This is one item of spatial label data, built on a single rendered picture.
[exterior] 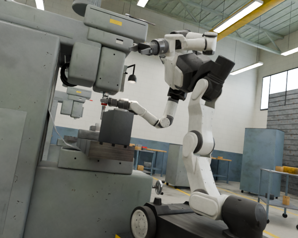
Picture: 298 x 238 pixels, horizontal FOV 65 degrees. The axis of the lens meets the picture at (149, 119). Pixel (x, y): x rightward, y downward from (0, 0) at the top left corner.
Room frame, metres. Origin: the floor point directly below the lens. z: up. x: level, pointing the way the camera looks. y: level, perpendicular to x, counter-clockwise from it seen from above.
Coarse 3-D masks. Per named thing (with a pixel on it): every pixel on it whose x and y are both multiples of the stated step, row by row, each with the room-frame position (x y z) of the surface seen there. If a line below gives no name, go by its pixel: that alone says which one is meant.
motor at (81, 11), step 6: (78, 0) 1.59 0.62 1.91; (84, 0) 1.59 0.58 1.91; (90, 0) 1.61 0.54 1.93; (96, 0) 1.64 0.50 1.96; (72, 6) 1.65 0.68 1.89; (78, 6) 1.63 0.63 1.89; (84, 6) 1.62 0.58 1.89; (96, 6) 1.65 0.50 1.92; (78, 12) 1.72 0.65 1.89; (84, 12) 1.71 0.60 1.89
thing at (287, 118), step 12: (276, 96) 9.21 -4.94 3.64; (288, 96) 8.70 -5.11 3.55; (276, 108) 9.17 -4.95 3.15; (288, 108) 8.67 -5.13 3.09; (276, 120) 9.13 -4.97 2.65; (288, 120) 8.63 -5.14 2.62; (288, 132) 8.60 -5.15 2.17; (288, 144) 8.54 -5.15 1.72; (288, 156) 8.54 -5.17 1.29; (288, 192) 8.44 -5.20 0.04
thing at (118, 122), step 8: (104, 112) 1.44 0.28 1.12; (112, 112) 1.31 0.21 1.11; (120, 112) 1.30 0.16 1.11; (128, 112) 1.32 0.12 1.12; (104, 120) 1.42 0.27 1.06; (112, 120) 1.29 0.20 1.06; (120, 120) 1.30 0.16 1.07; (128, 120) 1.32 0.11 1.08; (104, 128) 1.40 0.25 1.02; (112, 128) 1.28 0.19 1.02; (120, 128) 1.30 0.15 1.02; (128, 128) 1.33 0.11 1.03; (104, 136) 1.38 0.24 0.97; (112, 136) 1.29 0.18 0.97; (120, 136) 1.31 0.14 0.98; (128, 136) 1.33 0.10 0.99; (128, 144) 1.33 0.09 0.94
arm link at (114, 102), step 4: (108, 100) 1.71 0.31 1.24; (112, 100) 1.73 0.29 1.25; (116, 100) 1.73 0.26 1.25; (120, 100) 1.74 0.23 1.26; (124, 100) 1.74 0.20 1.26; (108, 104) 1.73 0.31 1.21; (112, 104) 1.73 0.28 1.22; (116, 104) 1.75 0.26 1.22; (120, 104) 1.74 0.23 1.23; (120, 108) 1.76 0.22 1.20
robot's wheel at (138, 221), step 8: (136, 208) 1.45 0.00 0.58; (144, 208) 1.40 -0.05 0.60; (136, 216) 1.47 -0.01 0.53; (144, 216) 1.41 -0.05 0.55; (152, 216) 1.37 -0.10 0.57; (136, 224) 1.46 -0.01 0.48; (144, 224) 1.40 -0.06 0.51; (152, 224) 1.35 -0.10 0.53; (136, 232) 1.45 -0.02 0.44; (144, 232) 1.39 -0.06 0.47; (152, 232) 1.34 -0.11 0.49
